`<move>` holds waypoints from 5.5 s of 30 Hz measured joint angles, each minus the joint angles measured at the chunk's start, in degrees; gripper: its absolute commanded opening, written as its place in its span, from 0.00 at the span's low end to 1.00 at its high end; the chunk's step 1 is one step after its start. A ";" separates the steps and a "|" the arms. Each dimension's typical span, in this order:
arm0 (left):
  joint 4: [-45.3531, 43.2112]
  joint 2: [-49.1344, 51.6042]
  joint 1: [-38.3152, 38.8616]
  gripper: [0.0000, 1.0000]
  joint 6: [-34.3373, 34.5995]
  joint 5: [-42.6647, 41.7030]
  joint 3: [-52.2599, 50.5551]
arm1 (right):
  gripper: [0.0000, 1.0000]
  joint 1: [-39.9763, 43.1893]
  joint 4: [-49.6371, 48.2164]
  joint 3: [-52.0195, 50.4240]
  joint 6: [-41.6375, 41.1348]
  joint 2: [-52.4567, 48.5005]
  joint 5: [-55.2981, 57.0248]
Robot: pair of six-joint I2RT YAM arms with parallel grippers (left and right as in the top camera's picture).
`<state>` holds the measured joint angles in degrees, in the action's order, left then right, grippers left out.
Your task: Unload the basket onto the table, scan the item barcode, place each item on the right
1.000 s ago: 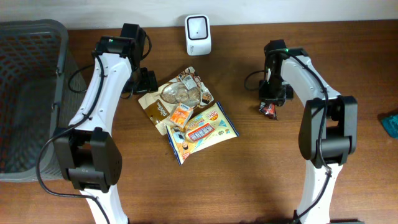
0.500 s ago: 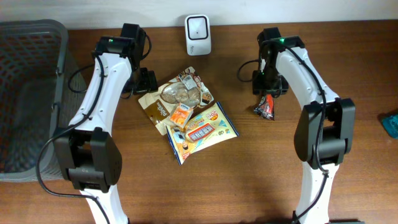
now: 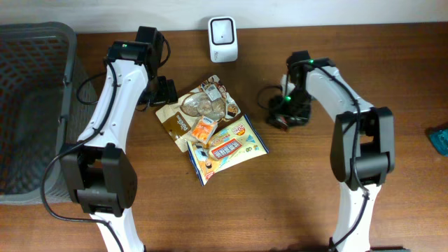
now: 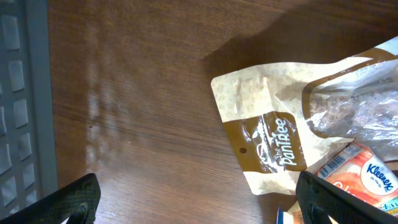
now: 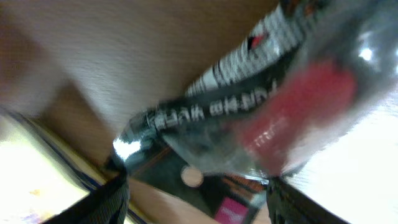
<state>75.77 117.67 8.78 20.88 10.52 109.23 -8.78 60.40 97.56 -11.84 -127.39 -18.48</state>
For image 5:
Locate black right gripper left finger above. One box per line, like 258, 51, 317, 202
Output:
44, 170, 129, 224

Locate yellow blue snack bag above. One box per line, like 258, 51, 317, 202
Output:
0, 111, 150, 224

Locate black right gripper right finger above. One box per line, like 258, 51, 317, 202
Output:
267, 177, 348, 224

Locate black red snack packet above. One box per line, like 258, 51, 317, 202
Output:
111, 1, 397, 223

